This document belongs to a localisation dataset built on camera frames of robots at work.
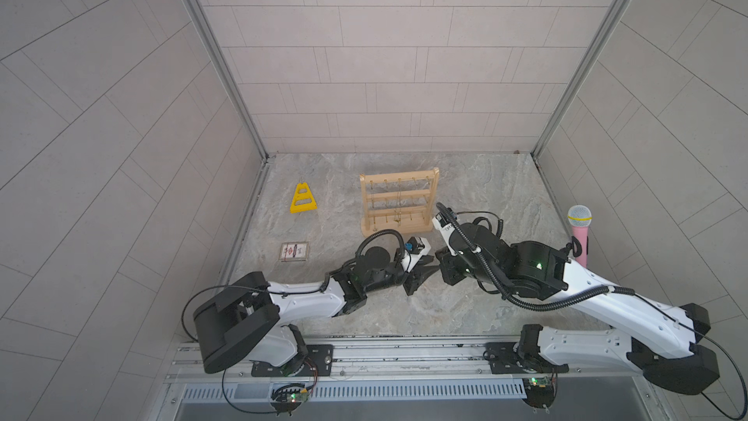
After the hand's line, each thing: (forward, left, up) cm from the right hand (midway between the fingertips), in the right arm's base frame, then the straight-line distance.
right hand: (433, 260), depth 67 cm
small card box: (+14, +39, -17) cm, 45 cm away
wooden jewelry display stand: (+21, +1, -5) cm, 22 cm away
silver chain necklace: (+20, +14, -3) cm, 25 cm away
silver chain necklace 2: (+21, +7, -10) cm, 24 cm away
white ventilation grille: (-22, +1, -21) cm, 31 cm away
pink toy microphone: (+6, -35, +6) cm, 36 cm away
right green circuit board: (-24, -25, -25) cm, 42 cm away
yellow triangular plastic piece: (+35, +40, -17) cm, 56 cm away
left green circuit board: (-22, +35, -18) cm, 46 cm away
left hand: (+1, -2, -7) cm, 7 cm away
